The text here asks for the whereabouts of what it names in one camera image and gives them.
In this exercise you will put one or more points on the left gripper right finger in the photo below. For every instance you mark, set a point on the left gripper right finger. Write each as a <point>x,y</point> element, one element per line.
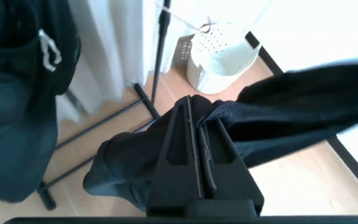
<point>235,183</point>

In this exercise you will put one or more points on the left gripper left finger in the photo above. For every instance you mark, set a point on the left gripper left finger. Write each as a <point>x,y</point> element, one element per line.
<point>166,186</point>

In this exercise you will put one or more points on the black heap of clothes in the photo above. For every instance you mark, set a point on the black heap of clothes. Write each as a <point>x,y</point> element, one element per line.
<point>291,102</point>

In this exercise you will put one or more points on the black shorts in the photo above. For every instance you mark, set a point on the black shorts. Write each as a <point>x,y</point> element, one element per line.
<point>11,124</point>

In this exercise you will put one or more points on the white laundry basket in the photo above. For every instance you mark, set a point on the white laundry basket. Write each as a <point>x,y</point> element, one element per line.
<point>222,62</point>

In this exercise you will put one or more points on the black clothes rack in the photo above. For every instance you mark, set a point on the black clothes rack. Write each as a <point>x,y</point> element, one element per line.
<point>160,46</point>

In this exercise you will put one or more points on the beige curtain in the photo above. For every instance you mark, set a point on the beige curtain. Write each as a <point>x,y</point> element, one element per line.
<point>113,46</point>

